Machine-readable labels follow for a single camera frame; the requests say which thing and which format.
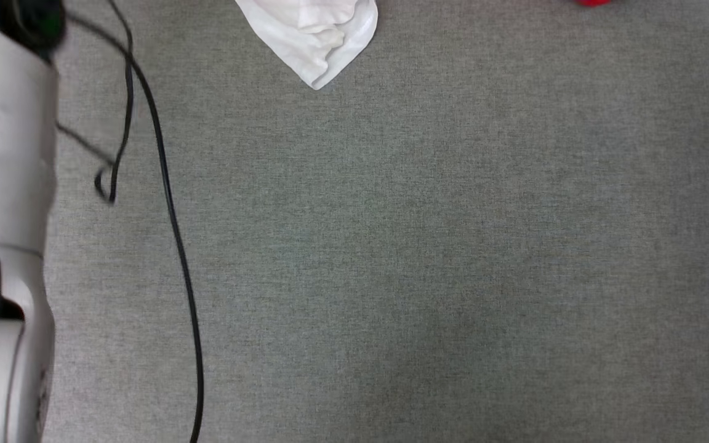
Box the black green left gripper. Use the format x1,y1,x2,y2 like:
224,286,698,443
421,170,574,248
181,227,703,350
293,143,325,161
0,0,67,59

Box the white garment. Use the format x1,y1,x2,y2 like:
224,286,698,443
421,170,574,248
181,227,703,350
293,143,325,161
234,0,379,91

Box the grey fabric sofa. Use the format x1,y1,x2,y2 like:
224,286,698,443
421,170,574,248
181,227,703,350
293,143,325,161
0,0,709,443

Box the looped thin black cable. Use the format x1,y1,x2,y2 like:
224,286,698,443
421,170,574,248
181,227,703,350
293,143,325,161
56,0,135,205

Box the long thin black cable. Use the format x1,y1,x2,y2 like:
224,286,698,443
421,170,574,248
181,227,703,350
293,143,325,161
65,12,206,443

